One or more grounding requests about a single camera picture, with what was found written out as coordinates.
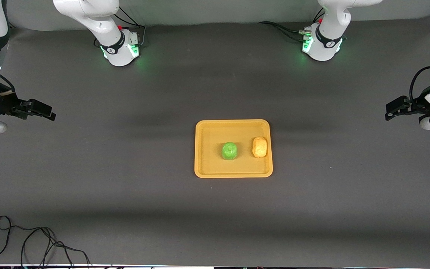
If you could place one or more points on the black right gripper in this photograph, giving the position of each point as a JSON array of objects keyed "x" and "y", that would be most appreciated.
[{"x": 1, "y": 101}]

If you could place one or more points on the yellow-brown potato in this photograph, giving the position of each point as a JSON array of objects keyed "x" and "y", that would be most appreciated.
[{"x": 259, "y": 147}]

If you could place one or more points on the yellow plastic tray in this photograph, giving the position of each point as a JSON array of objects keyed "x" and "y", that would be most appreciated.
[{"x": 209, "y": 157}]

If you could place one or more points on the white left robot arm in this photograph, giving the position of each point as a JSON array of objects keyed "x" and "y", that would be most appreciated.
[{"x": 327, "y": 37}]

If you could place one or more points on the green apple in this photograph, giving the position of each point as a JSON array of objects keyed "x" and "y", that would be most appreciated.
[{"x": 229, "y": 151}]

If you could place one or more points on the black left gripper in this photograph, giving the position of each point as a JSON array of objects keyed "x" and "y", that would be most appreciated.
[{"x": 416, "y": 105}]

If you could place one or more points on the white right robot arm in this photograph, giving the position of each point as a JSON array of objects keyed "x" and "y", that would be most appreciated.
[{"x": 99, "y": 22}]

